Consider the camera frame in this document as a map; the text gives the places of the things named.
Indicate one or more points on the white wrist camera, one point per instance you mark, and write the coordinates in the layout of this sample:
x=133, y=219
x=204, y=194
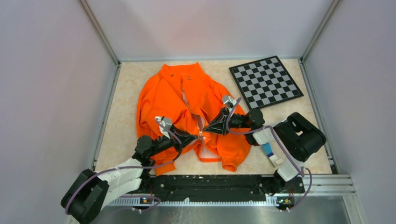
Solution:
x=229, y=102
x=164, y=124

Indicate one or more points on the blue and white box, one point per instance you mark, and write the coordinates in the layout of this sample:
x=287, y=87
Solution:
x=275, y=160

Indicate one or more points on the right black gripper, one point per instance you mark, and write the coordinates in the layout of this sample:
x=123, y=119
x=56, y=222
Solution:
x=219, y=125

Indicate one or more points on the orange zip-up jacket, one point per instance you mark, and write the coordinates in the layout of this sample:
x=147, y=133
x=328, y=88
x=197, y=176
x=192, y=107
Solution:
x=191, y=99

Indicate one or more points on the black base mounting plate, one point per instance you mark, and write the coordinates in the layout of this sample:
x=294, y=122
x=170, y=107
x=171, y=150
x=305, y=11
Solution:
x=218, y=188

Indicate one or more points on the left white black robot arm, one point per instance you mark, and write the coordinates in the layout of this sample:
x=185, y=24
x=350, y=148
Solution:
x=92, y=191

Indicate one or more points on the aluminium frame rail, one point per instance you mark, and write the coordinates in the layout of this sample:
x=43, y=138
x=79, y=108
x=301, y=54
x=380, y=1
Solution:
x=316, y=185

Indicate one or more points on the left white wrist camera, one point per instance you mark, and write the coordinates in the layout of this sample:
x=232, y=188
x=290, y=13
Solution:
x=164, y=124

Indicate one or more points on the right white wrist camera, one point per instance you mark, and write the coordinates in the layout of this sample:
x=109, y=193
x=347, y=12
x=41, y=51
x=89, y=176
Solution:
x=229, y=102

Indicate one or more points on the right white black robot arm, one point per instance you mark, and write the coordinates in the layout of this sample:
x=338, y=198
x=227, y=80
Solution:
x=288, y=144

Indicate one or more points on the black and grey checkerboard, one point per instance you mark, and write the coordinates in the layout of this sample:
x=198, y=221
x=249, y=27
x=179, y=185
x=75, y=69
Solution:
x=265, y=82

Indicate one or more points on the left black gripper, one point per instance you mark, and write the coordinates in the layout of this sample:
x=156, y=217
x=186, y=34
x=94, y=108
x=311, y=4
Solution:
x=184, y=136

